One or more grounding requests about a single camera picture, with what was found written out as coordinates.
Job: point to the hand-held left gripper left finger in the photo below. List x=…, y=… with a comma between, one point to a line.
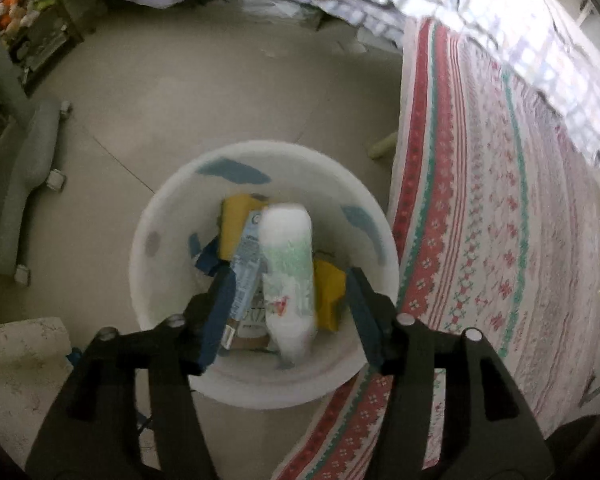
x=219, y=311

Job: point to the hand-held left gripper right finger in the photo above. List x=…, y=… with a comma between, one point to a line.
x=366, y=316

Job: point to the white tissue pack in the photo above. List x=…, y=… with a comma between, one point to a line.
x=285, y=240

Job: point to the white plastic bin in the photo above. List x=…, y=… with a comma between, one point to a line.
x=300, y=170

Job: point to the yellow snack packet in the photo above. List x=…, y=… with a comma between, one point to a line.
x=327, y=290
x=235, y=216

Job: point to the light blue printed box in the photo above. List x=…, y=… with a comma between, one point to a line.
x=247, y=260

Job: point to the patterned red green bed sheet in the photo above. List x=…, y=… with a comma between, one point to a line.
x=480, y=210

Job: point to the green bed leg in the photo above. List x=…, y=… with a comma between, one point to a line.
x=382, y=146

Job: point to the white patterned cloth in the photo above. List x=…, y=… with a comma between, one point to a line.
x=15, y=370

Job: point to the grey wheeled chair base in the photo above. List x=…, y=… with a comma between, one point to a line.
x=15, y=185

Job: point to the wooden shelf unit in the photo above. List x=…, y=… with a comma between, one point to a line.
x=47, y=42

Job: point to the plaid pastel blanket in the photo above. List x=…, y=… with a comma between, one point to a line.
x=480, y=0

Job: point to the pile of colourful toys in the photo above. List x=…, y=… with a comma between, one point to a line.
x=17, y=0

